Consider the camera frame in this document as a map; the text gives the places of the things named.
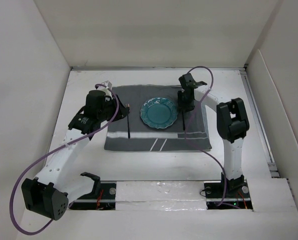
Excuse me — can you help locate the silver fork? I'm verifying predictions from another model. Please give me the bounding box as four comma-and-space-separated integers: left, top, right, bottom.
125, 103, 131, 139

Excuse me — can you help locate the silver knife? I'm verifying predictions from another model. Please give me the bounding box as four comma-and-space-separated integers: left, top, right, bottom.
181, 111, 186, 131

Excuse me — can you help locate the teal scalloped plate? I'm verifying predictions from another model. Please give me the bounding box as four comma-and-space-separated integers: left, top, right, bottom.
140, 97, 178, 129

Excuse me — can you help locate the grey cloth placemat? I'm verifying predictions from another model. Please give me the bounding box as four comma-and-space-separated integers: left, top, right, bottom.
104, 85, 212, 152

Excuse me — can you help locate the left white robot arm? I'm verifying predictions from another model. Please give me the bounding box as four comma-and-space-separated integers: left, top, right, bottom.
21, 90, 129, 221

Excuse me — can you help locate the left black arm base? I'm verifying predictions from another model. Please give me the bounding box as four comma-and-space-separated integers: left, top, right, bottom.
68, 172, 117, 211

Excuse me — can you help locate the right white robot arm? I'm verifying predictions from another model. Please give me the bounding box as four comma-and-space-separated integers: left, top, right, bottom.
177, 73, 250, 197

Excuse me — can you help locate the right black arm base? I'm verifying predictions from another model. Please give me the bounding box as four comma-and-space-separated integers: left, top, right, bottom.
199, 174, 253, 210

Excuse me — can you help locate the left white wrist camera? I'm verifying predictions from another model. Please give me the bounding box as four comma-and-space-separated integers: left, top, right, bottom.
95, 80, 113, 101

